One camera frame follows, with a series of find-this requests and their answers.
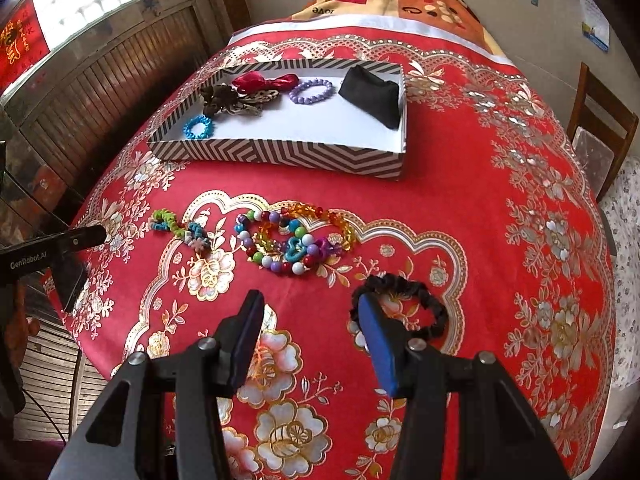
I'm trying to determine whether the grey chair cushion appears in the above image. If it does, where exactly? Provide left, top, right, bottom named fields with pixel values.
left=572, top=127, right=618, bottom=186

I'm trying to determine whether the red bow hair clip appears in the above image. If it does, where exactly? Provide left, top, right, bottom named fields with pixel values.
left=231, top=72, right=301, bottom=96

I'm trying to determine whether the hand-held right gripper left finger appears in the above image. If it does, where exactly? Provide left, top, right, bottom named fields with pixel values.
left=55, top=289, right=266, bottom=480

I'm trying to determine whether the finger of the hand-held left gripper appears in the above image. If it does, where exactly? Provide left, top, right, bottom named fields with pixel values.
left=42, top=259, right=90, bottom=313
left=47, top=225, right=107, bottom=256

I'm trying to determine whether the orange crystal bracelet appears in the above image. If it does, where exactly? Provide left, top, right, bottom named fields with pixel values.
left=250, top=202, right=357, bottom=256

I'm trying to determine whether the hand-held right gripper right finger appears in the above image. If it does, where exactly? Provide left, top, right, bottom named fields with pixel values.
left=356, top=292, right=571, bottom=480

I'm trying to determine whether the black fabric pouch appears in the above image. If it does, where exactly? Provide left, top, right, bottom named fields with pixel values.
left=338, top=64, right=403, bottom=131

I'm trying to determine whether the brown hair claw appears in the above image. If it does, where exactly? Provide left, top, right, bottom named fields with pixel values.
left=200, top=84, right=241, bottom=116

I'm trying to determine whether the red window paper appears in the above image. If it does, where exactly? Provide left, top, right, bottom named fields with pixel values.
left=0, top=0, right=51, bottom=91

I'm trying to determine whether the blue spiral hair tie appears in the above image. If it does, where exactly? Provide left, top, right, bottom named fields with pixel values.
left=182, top=115, right=215, bottom=140

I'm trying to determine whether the brown patterned scrunchie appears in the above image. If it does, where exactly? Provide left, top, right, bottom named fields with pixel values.
left=227, top=87, right=281, bottom=118

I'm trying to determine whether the wooden chair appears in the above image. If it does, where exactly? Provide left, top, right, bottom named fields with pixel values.
left=567, top=61, right=640, bottom=201

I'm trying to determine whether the wall calendar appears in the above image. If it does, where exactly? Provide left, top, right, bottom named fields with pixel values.
left=577, top=0, right=612, bottom=53

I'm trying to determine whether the printed blanket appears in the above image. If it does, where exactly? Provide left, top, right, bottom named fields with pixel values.
left=290, top=0, right=501, bottom=56

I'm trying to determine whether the wooden slatted door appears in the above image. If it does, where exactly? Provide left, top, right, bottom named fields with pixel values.
left=0, top=0, right=251, bottom=241

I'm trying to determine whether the green blue hair tie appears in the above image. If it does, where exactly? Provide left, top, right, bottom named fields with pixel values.
left=151, top=208, right=188, bottom=238

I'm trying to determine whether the floral fabric cover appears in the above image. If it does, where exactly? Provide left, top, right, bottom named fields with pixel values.
left=597, top=155, right=640, bottom=391

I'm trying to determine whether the teal knotted hair tie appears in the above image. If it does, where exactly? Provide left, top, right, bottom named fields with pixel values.
left=284, top=237, right=308, bottom=263

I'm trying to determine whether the multicolour bead necklace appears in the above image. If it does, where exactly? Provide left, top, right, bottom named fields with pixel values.
left=235, top=210, right=333, bottom=278

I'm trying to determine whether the purple bead bracelet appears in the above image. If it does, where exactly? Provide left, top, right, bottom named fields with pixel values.
left=289, top=78, right=334, bottom=107

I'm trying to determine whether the person's left hand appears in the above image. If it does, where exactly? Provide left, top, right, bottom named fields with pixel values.
left=10, top=285, right=43, bottom=376

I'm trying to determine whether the black scrunchie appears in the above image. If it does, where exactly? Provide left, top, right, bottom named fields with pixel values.
left=349, top=275, right=450, bottom=341

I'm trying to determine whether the flower bead bracelet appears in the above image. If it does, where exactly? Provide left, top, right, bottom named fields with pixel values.
left=182, top=222, right=213, bottom=256

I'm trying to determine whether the striped cardboard box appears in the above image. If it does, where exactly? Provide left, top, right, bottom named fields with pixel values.
left=146, top=57, right=408, bottom=181

